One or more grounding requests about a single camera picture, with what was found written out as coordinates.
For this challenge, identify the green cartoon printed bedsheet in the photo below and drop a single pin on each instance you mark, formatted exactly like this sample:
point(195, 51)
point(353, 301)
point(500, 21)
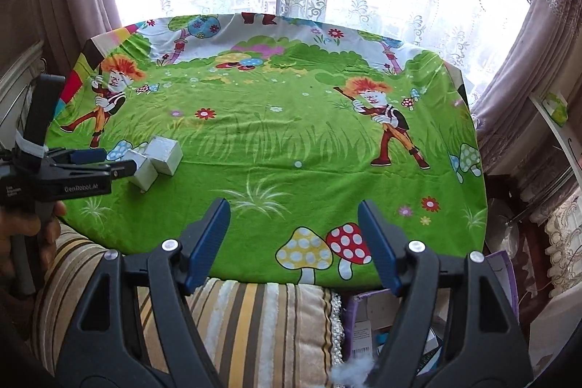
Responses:
point(282, 133)

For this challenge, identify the purple cardboard storage box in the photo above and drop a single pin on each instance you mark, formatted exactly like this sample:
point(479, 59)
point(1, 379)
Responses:
point(508, 274)

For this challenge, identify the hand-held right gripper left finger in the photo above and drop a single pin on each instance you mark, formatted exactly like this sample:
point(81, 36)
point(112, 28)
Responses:
point(209, 242)

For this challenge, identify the cream carved dresser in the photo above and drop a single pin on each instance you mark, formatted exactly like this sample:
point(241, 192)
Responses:
point(18, 88)

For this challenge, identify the small silver-white cube box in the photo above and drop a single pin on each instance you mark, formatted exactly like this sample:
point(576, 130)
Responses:
point(163, 154)
point(145, 178)

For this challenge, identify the white wall shelf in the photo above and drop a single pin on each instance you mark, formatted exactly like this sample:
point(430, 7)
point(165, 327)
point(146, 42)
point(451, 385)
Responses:
point(564, 142)

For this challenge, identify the white fluff tuft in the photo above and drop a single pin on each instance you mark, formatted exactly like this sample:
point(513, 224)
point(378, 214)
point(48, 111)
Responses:
point(350, 372)

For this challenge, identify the green tissue box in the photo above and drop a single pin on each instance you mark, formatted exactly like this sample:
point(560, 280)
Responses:
point(557, 108)

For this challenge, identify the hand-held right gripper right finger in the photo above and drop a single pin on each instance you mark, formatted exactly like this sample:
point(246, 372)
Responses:
point(379, 242)

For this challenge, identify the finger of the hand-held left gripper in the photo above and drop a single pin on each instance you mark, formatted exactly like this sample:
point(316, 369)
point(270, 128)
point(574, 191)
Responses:
point(122, 170)
point(86, 155)

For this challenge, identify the mauve embroidered curtain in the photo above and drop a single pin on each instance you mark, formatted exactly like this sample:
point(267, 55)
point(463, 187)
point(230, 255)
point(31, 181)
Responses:
point(545, 6)

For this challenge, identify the person's left hand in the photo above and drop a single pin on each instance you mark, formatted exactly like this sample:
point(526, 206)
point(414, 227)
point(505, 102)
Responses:
point(22, 229)

